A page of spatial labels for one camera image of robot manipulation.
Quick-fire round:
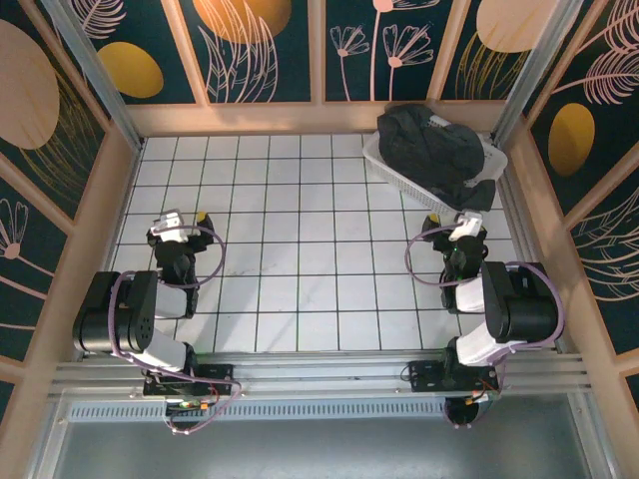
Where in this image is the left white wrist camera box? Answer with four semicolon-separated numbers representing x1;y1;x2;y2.
151;209;190;244

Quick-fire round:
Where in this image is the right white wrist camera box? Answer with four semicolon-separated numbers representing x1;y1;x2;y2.
451;211;484;237

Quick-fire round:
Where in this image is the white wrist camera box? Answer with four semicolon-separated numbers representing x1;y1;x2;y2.
451;211;484;237
151;209;190;244

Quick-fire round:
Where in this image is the dark grey t-shirt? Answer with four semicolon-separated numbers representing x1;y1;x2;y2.
376;103;498;212

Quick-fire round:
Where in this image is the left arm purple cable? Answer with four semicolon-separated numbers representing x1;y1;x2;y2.
107;224;244;435

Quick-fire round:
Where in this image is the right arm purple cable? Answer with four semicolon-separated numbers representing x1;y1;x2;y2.
403;224;566;430

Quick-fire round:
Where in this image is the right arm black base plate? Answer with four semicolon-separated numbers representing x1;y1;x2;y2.
407;358;500;400

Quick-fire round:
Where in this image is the aluminium corner post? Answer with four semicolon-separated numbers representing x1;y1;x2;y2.
42;0;147;152
491;0;585;146

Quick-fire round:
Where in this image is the grey slotted cable duct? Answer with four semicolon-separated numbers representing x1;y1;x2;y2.
67;398;450;423

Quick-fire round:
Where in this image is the aluminium frame rail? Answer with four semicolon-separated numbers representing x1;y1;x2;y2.
47;350;593;399

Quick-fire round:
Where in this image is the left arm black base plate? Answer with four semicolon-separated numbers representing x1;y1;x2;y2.
143;362;236;399

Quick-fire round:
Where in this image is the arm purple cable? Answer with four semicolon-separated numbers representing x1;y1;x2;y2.
403;224;566;430
107;224;244;435

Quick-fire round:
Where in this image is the white plastic mesh basket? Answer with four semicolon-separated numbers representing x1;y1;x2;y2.
361;114;509;214

